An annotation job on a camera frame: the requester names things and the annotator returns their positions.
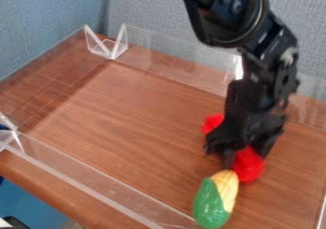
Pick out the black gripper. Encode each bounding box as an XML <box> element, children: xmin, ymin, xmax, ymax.
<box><xmin>203</xmin><ymin>80</ymin><xmax>286</xmax><ymax>170</ymax></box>

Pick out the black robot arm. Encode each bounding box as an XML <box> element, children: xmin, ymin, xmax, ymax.
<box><xmin>183</xmin><ymin>0</ymin><xmax>299</xmax><ymax>168</ymax></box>

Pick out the toy corn cob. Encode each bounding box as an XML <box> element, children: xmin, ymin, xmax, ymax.
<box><xmin>194</xmin><ymin>170</ymin><xmax>239</xmax><ymax>229</ymax></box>

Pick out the clear acrylic back wall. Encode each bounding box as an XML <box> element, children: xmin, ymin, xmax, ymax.
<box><xmin>118</xmin><ymin>24</ymin><xmax>326</xmax><ymax>132</ymax></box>

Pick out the clear acrylic wall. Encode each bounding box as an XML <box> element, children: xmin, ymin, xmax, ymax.
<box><xmin>0</xmin><ymin>133</ymin><xmax>203</xmax><ymax>229</ymax></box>
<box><xmin>118</xmin><ymin>24</ymin><xmax>326</xmax><ymax>132</ymax></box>

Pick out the clear acrylic front wall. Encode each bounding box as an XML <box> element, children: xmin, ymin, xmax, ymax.
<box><xmin>0</xmin><ymin>133</ymin><xmax>203</xmax><ymax>229</ymax></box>

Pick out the clear acrylic corner bracket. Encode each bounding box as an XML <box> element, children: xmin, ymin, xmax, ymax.
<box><xmin>84</xmin><ymin>25</ymin><xmax>128</xmax><ymax>60</ymax></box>

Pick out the clear acrylic left bracket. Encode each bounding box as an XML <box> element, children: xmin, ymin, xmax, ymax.
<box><xmin>0</xmin><ymin>112</ymin><xmax>24</xmax><ymax>153</ymax></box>

